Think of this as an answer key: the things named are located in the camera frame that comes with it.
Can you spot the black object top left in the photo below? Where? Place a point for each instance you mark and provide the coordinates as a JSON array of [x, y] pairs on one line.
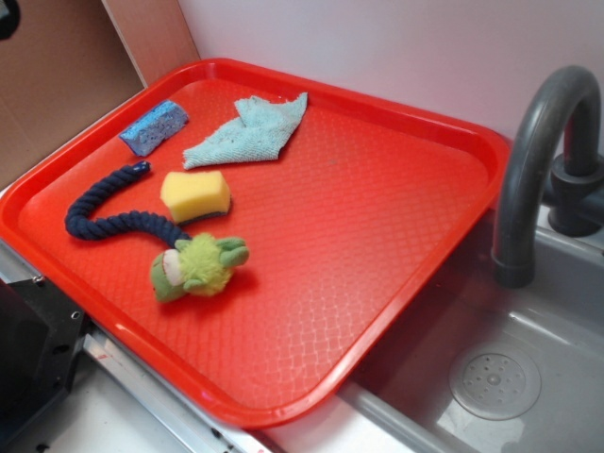
[[10, 18]]

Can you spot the yellow sponge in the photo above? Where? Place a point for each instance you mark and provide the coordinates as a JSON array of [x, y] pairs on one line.
[[189, 196]]

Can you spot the light blue cloth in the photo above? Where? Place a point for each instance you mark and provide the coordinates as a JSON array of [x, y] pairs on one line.
[[258, 133]]

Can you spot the brown cardboard box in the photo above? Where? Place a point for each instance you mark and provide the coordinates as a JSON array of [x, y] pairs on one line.
[[69, 63]]

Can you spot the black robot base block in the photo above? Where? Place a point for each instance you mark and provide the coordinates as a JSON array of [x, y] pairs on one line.
[[42, 330]]

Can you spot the blue sponge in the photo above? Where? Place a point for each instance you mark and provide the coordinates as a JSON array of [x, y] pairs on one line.
[[155, 127]]

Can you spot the green plush rope toy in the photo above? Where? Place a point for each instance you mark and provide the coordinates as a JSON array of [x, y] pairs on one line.
[[201, 265]]

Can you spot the silver metal rail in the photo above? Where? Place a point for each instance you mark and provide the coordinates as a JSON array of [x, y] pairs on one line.
[[116, 404]]

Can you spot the red plastic tray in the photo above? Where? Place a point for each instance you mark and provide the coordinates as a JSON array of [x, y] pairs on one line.
[[362, 206]]

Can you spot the grey toy faucet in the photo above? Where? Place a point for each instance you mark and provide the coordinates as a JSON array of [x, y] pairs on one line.
[[555, 162]]

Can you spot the grey toy sink basin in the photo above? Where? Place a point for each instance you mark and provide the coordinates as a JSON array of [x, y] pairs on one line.
[[470, 366]]

